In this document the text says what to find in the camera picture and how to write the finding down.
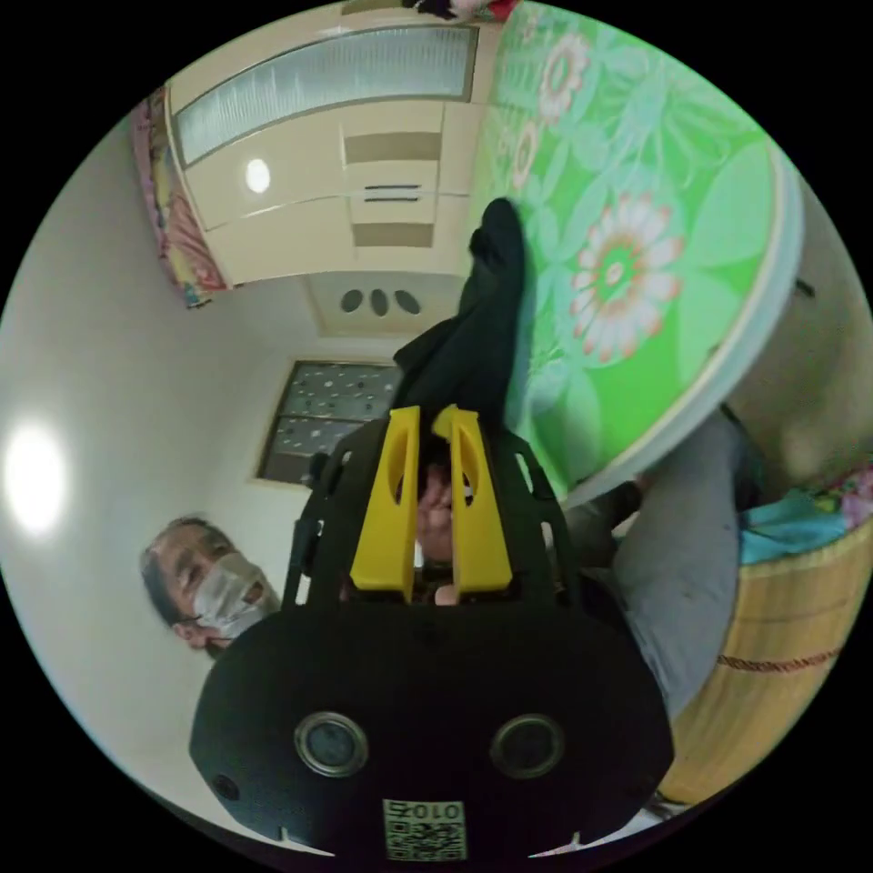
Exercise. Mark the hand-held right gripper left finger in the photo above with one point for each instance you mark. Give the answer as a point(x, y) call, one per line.
point(385, 518)

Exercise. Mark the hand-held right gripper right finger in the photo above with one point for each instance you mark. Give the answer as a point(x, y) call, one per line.
point(483, 525)

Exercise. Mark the black pants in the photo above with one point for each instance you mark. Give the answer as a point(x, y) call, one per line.
point(477, 341)

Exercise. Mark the person's left hand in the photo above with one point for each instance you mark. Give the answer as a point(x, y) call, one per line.
point(436, 522)

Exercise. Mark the window with dotted glass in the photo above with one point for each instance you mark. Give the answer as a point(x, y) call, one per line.
point(320, 409)

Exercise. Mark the person's body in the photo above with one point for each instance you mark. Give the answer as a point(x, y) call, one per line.
point(682, 580)

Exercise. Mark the cream cupboard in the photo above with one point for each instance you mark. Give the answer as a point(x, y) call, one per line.
point(307, 225)

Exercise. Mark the teal floral cloth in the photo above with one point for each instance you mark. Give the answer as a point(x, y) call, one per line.
point(791, 525)

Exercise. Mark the yellow woven mat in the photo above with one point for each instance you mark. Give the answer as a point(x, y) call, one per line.
point(784, 682)

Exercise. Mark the round ceiling lamp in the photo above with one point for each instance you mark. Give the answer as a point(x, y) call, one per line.
point(34, 477)

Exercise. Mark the pink floral cloth bundle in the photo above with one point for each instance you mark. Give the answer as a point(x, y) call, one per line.
point(177, 232)

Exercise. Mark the pile of clothes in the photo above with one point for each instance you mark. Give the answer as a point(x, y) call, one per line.
point(464, 7)

